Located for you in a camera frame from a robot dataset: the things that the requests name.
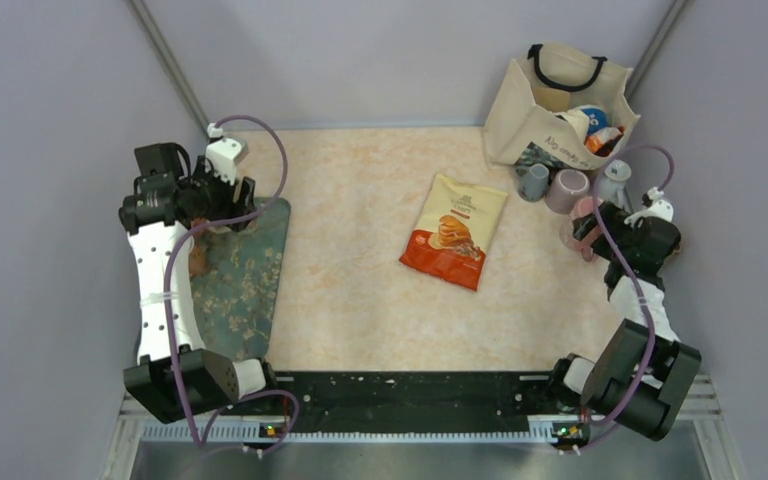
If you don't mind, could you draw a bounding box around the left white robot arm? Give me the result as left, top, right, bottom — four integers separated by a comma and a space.
118, 138, 281, 424

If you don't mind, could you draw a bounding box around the blue white package in bag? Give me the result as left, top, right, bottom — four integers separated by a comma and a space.
570, 104, 611, 137

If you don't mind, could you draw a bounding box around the blue grey mug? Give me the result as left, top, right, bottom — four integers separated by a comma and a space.
516, 164, 550, 202

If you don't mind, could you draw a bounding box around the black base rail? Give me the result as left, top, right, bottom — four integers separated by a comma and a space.
218, 369, 614, 435

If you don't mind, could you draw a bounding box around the metal corner frame rail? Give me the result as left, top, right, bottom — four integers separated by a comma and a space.
124, 0, 209, 138

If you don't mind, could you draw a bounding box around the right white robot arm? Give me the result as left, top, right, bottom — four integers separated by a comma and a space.
546, 203, 702, 441

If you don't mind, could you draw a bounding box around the teal floral placemat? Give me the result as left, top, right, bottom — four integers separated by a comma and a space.
191, 199, 291, 361

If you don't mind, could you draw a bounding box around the large pink mug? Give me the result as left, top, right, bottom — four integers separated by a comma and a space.
559, 196, 602, 263

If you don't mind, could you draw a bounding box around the orange snack packet in bag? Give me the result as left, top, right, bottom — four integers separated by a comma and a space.
584, 126, 625, 158

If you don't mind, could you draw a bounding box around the lilac mug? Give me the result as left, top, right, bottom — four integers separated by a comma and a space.
544, 169, 590, 215

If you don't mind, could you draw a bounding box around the orange chips bag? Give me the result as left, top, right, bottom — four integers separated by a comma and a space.
399, 173, 508, 292

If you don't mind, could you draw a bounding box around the light blue white mug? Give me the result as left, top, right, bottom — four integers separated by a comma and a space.
593, 159, 633, 213

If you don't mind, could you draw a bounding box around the beige canvas tote bag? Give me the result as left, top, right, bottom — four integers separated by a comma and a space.
482, 43, 640, 170

